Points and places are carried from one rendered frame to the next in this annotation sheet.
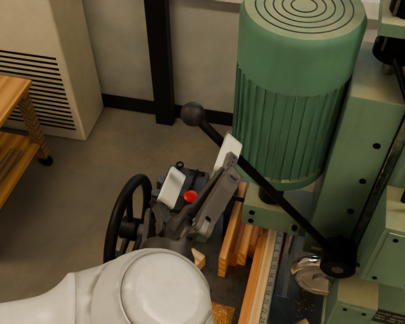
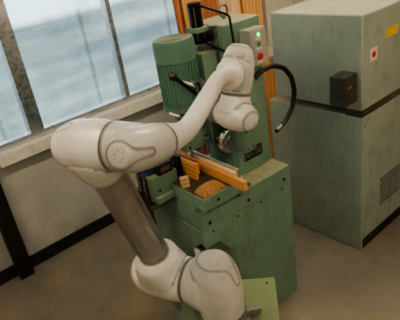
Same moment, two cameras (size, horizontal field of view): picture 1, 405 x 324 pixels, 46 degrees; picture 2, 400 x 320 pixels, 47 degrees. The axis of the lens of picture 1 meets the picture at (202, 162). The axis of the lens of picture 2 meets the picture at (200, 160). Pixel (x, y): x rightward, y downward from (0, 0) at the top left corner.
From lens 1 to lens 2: 1.50 m
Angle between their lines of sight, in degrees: 45
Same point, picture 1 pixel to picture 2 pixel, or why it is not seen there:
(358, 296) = not seen: hidden behind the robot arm
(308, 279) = (226, 144)
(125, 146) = (17, 304)
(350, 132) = (207, 69)
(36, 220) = not seen: outside the picture
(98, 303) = (233, 50)
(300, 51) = (186, 42)
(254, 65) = (174, 57)
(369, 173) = not seen: hidden behind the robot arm
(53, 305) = (225, 62)
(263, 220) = (193, 143)
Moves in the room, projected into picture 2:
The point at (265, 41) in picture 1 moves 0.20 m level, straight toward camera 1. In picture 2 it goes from (176, 45) to (213, 48)
